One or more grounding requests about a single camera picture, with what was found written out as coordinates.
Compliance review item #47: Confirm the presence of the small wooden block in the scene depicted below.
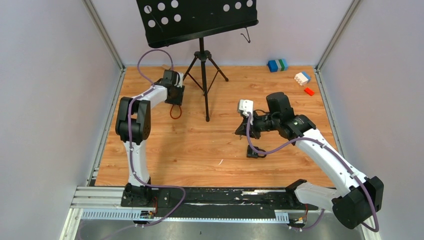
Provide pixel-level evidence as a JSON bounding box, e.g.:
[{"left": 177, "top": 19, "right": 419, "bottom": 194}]
[{"left": 161, "top": 64, "right": 172, "bottom": 70}]

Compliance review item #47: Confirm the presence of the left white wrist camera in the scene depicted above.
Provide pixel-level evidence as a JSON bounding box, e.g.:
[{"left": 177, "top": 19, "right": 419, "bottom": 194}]
[{"left": 174, "top": 72, "right": 184, "bottom": 88}]

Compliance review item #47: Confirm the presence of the red block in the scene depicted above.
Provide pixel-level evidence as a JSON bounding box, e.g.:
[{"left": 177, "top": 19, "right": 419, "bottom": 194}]
[{"left": 304, "top": 87, "right": 315, "bottom": 96}]

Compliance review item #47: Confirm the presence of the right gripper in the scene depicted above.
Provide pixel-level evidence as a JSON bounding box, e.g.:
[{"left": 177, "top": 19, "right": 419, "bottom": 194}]
[{"left": 235, "top": 109, "right": 279, "bottom": 140}]

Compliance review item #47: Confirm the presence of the black music stand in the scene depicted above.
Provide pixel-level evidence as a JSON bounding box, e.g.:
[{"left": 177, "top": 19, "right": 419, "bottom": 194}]
[{"left": 136, "top": 0, "right": 259, "bottom": 122}]

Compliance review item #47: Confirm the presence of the blue green block stack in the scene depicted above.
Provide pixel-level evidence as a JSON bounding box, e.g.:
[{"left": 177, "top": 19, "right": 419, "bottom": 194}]
[{"left": 267, "top": 58, "right": 289, "bottom": 73}]

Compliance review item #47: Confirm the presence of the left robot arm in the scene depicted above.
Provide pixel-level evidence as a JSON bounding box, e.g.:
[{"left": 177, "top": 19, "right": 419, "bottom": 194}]
[{"left": 115, "top": 69, "right": 185, "bottom": 207}]

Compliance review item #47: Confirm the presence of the red cable lock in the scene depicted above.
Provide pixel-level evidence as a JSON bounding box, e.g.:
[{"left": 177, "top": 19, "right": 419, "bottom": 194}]
[{"left": 169, "top": 104, "right": 183, "bottom": 120}]

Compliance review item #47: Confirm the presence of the white slotted cable duct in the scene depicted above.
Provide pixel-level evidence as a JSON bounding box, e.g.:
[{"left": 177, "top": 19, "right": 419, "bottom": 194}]
[{"left": 80, "top": 209, "right": 290, "bottom": 224}]

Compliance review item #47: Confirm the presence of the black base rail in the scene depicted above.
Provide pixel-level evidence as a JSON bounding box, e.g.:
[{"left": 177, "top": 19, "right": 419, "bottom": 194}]
[{"left": 126, "top": 187, "right": 318, "bottom": 218}]

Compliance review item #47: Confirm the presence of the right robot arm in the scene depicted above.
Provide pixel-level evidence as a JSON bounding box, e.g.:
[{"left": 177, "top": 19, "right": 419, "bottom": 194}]
[{"left": 234, "top": 92, "right": 384, "bottom": 233}]

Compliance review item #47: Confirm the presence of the black padlock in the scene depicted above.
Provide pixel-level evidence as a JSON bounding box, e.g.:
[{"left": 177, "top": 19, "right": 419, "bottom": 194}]
[{"left": 246, "top": 145, "right": 267, "bottom": 159}]

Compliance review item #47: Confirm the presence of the white blue block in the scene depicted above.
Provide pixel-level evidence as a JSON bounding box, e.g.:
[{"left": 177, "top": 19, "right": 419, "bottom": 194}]
[{"left": 294, "top": 71, "right": 312, "bottom": 86}]

